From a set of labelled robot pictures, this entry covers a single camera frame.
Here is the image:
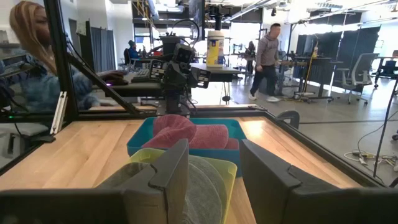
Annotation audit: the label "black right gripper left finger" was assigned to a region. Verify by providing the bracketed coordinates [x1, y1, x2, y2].
[96, 139, 190, 224]

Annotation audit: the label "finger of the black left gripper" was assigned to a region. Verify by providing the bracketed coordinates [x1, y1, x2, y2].
[149, 59, 170, 82]
[190, 67, 212, 89]

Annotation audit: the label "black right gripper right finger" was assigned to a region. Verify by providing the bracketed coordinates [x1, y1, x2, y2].
[239, 139, 340, 224]

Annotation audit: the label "maroon knit hat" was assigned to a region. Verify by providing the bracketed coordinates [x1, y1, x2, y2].
[141, 114, 198, 150]
[188, 124, 240, 151]

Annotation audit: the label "black desk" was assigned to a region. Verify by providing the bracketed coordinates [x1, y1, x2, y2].
[104, 62, 243, 105]

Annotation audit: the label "black keyboard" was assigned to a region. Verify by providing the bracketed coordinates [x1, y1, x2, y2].
[130, 68, 152, 84]

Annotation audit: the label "white wipes canister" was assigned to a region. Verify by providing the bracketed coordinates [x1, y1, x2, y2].
[205, 29, 226, 69]

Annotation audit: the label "person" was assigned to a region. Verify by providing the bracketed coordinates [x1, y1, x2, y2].
[248, 22, 282, 103]
[0, 0, 101, 113]
[125, 39, 141, 60]
[245, 40, 257, 75]

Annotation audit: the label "translucent yellow plastic bin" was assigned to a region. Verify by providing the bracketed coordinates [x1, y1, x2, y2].
[125, 147, 238, 224]

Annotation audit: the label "dark maroon cloth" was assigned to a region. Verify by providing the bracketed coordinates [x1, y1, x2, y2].
[98, 69, 130, 86]

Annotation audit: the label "grey curtain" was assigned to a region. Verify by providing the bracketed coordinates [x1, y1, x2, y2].
[90, 26, 116, 73]

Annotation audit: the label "blue plastic bin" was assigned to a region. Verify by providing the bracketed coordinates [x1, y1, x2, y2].
[126, 116, 248, 179]

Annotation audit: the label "grey table clamp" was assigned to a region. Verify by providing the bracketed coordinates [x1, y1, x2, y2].
[274, 110, 301, 130]

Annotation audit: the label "black work table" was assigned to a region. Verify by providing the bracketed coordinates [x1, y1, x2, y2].
[279, 55, 343, 101]

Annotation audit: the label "thin black pole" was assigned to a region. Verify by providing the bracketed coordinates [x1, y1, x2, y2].
[372, 77, 398, 179]

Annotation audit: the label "white office chair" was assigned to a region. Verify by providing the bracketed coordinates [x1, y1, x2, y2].
[335, 52, 379, 105]

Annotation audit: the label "black curtain panels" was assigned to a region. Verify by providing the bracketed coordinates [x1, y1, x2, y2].
[294, 26, 382, 94]

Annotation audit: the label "dark office chair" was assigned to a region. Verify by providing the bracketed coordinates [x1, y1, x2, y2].
[373, 49, 398, 95]

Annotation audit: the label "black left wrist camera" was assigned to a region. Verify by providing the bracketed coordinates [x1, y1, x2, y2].
[172, 43, 195, 65]

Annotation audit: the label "black table edge rail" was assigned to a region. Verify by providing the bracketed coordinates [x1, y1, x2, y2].
[186, 105, 388, 189]

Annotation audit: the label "black diagonal frame brace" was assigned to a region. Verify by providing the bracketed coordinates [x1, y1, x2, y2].
[66, 52, 138, 114]

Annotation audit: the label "black frame post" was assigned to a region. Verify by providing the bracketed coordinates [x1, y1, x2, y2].
[43, 0, 80, 123]

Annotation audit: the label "white floor cables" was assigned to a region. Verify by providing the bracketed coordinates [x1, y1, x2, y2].
[343, 148, 398, 172]

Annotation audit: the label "white metal bracket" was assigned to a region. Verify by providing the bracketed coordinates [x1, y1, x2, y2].
[49, 90, 68, 136]

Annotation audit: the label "yellow mop handle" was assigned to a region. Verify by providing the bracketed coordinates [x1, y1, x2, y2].
[302, 40, 320, 95]

